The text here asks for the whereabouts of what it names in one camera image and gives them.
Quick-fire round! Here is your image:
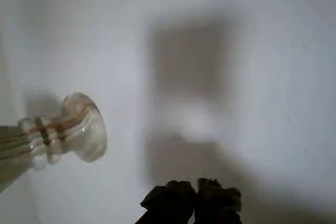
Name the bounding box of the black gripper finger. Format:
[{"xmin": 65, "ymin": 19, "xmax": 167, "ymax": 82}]
[
  {"xmin": 140, "ymin": 180, "xmax": 196, "ymax": 224},
  {"xmin": 195, "ymin": 177, "xmax": 242, "ymax": 224}
]

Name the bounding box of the marbled onyx stone vase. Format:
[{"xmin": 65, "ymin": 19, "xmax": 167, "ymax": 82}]
[{"xmin": 0, "ymin": 92, "xmax": 108, "ymax": 195}]

